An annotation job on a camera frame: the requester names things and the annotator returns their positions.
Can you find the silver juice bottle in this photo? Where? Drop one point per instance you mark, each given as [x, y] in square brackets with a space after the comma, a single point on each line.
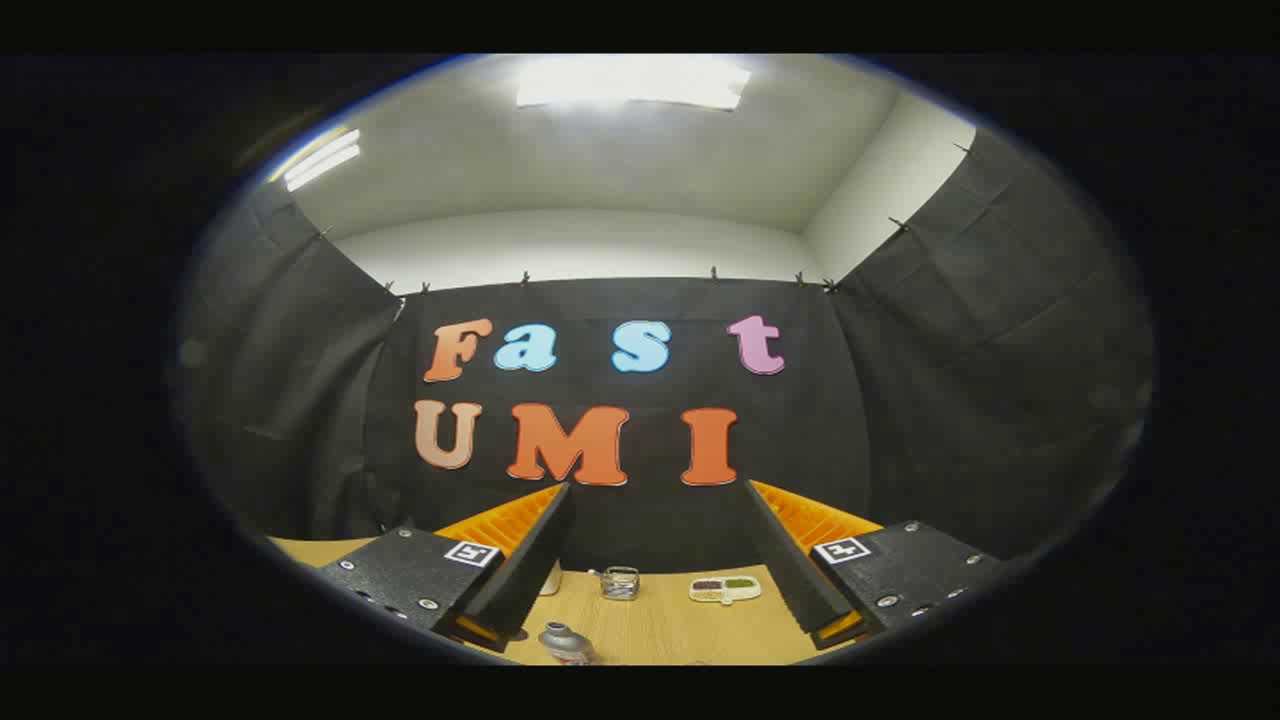
[565, 642]

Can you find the white toaster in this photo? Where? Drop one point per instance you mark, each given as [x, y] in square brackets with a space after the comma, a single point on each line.
[551, 580]

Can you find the wooden table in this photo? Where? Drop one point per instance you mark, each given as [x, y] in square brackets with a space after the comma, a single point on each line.
[660, 630]

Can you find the narrow ceiling light strip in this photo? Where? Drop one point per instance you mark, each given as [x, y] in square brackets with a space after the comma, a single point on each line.
[320, 160]

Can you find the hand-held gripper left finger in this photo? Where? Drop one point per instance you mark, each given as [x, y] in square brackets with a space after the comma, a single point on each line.
[535, 560]

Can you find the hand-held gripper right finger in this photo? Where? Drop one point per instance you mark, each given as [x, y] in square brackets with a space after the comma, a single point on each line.
[785, 565]

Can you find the white compartment tray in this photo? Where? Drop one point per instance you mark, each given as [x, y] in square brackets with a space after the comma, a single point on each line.
[725, 590]

